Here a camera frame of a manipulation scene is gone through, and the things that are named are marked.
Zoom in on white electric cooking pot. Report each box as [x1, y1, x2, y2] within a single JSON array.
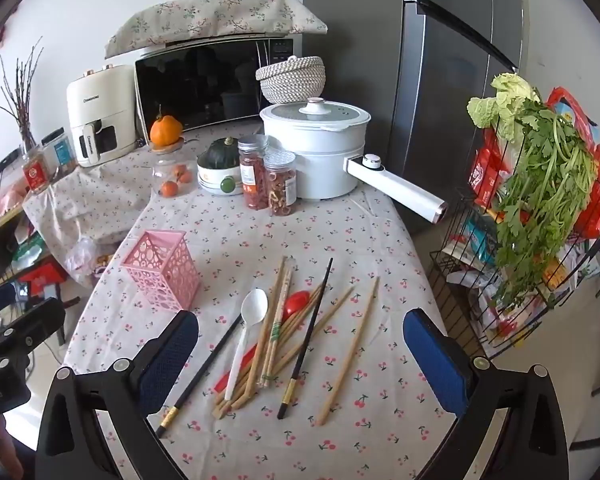
[[260, 96, 448, 224]]

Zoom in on pile of wooden chopsticks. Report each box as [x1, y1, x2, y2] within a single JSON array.
[[212, 256, 381, 427]]

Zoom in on pink cloth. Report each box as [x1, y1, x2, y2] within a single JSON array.
[[0, 185, 27, 222]]

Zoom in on green packet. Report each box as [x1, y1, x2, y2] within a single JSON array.
[[11, 239, 47, 265]]

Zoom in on black glass door microwave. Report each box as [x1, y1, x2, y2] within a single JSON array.
[[134, 37, 308, 135]]

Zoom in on white ceramic bowl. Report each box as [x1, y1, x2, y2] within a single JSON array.
[[197, 157, 243, 196]]

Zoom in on dry branches in vase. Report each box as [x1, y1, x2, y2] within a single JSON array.
[[0, 37, 45, 153]]

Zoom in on red plastic spoon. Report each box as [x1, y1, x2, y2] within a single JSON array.
[[216, 290, 312, 396]]

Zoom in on red cardboard box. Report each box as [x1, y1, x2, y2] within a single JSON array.
[[19, 262, 70, 288]]

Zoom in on floral cloth cover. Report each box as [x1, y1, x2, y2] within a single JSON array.
[[104, 0, 329, 59]]

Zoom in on pink perforated utensil holder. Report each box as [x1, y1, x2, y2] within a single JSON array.
[[121, 230, 201, 311]]

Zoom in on red label glass jar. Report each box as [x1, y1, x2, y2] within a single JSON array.
[[22, 145, 52, 193]]

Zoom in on dark green squash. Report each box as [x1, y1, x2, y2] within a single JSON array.
[[200, 136, 242, 170]]

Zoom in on jar of dried red chili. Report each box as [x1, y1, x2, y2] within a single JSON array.
[[237, 135, 270, 210]]

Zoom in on large orange tangerine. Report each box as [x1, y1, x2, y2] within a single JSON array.
[[150, 105, 184, 148]]

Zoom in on cherry print tablecloth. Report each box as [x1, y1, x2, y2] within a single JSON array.
[[62, 130, 473, 480]]

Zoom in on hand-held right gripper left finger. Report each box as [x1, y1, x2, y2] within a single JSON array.
[[34, 309, 201, 480]]

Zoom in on clear container with blue label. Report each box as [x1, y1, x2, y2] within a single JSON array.
[[41, 127, 79, 181]]

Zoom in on black wire rack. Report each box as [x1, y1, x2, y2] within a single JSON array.
[[427, 125, 600, 361]]

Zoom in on cream air fryer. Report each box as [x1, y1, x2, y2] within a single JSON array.
[[66, 64, 140, 167]]

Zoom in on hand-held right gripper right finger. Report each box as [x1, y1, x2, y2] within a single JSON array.
[[401, 307, 571, 480]]

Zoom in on clear plastic bag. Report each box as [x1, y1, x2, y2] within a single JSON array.
[[64, 237, 113, 288]]

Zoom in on red snack packet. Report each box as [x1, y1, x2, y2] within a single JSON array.
[[471, 130, 508, 207]]

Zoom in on grey refrigerator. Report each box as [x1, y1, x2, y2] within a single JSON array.
[[302, 0, 526, 236]]

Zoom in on woven basket with lid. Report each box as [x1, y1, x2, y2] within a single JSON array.
[[255, 55, 327, 106]]

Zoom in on leafy green herb bunch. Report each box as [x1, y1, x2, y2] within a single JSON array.
[[495, 97, 600, 311]]

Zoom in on wooden chopstick pair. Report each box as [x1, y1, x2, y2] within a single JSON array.
[[257, 256, 296, 388]]

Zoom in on napa cabbage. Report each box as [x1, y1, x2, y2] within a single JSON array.
[[467, 72, 541, 143]]

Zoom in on cherry print cover cloth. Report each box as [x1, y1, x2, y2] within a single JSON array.
[[22, 147, 156, 288]]

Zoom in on black chopstick with gold band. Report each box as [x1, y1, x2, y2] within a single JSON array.
[[155, 314, 244, 438], [277, 258, 334, 420]]

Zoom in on glass jar with wooden lid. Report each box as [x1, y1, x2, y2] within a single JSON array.
[[150, 137, 199, 199]]

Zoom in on white plastic spoon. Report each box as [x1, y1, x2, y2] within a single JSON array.
[[224, 288, 269, 401]]

